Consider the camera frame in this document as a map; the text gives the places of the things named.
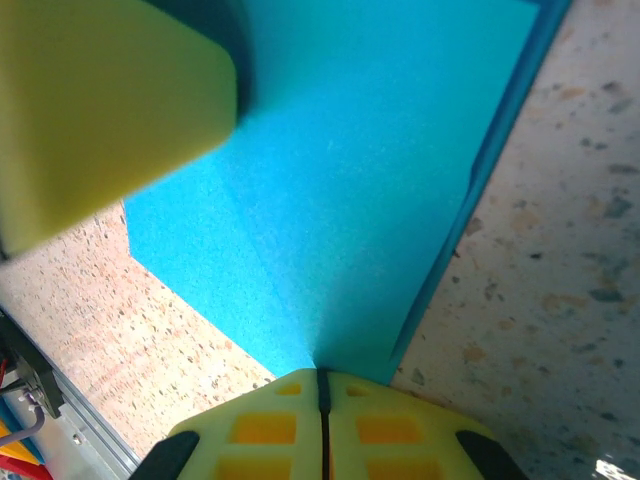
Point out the blue square paper sheet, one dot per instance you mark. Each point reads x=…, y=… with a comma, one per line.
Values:
x=350, y=175

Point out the aluminium mounting rail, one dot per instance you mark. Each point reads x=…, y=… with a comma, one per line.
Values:
x=85, y=440

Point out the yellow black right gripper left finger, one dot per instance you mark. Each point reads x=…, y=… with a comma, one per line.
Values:
x=260, y=430

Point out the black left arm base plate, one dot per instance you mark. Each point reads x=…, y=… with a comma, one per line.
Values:
x=35, y=380

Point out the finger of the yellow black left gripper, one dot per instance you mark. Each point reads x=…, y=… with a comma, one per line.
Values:
x=100, y=110

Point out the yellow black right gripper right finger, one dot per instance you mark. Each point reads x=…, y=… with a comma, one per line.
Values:
x=390, y=430

